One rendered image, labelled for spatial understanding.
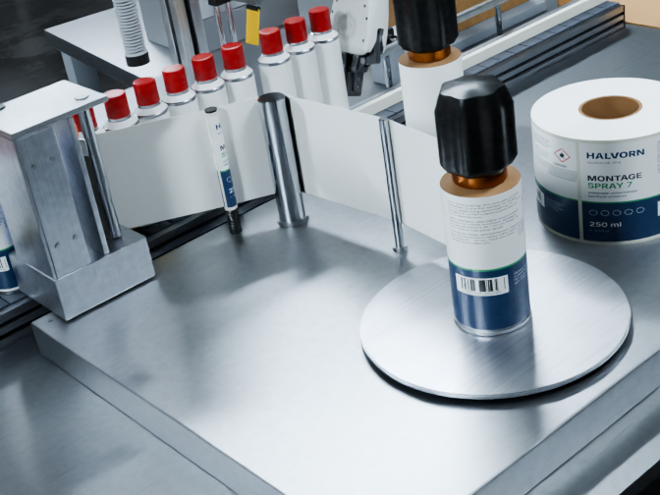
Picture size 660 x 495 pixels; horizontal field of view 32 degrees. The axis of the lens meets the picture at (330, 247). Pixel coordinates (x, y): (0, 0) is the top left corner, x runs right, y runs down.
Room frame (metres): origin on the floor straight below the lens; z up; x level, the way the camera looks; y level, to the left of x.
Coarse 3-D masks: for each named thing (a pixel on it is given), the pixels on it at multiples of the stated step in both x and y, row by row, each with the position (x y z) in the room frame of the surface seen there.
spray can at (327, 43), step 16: (320, 16) 1.77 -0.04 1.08; (320, 32) 1.77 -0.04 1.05; (336, 32) 1.78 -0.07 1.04; (320, 48) 1.76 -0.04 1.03; (336, 48) 1.77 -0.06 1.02; (320, 64) 1.76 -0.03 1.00; (336, 64) 1.76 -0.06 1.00; (320, 80) 1.76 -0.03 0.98; (336, 80) 1.76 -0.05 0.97; (336, 96) 1.76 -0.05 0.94
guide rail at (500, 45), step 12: (588, 0) 2.12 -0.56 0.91; (600, 0) 2.14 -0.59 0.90; (564, 12) 2.08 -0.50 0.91; (576, 12) 2.10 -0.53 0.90; (540, 24) 2.04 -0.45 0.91; (552, 24) 2.06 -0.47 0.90; (516, 36) 2.00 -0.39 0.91; (528, 36) 2.02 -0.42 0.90; (480, 48) 1.95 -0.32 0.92; (492, 48) 1.96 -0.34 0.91; (504, 48) 1.98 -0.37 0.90; (468, 60) 1.92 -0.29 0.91; (480, 60) 1.94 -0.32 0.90; (384, 96) 1.80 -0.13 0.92; (396, 96) 1.81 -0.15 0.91; (360, 108) 1.77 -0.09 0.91; (372, 108) 1.78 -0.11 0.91; (384, 108) 1.80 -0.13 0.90
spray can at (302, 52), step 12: (288, 24) 1.74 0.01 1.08; (300, 24) 1.74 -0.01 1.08; (288, 36) 1.74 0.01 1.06; (300, 36) 1.74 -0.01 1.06; (288, 48) 1.74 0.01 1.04; (300, 48) 1.73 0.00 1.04; (312, 48) 1.74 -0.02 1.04; (300, 60) 1.73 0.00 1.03; (312, 60) 1.74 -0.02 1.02; (300, 72) 1.73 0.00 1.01; (312, 72) 1.73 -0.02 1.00; (300, 84) 1.73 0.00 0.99; (312, 84) 1.73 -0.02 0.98; (300, 96) 1.73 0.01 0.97; (312, 96) 1.73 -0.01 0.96
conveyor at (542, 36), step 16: (576, 16) 2.14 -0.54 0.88; (592, 16) 2.13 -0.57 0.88; (512, 32) 2.11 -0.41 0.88; (544, 32) 2.08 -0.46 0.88; (560, 32) 2.07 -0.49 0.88; (512, 48) 2.02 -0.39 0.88; (528, 48) 2.02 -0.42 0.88; (480, 64) 1.97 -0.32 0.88; (496, 64) 1.96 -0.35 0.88; (384, 112) 1.82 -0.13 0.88; (160, 224) 1.54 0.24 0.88; (0, 304) 1.37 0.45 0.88
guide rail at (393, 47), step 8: (488, 0) 2.07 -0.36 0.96; (496, 0) 2.07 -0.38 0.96; (504, 0) 2.09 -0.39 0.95; (472, 8) 2.04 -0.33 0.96; (480, 8) 2.05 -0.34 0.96; (488, 8) 2.06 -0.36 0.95; (464, 16) 2.02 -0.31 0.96; (472, 16) 2.03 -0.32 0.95; (392, 48) 1.91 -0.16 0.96; (400, 48) 1.92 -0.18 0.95; (384, 56) 1.90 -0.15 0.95
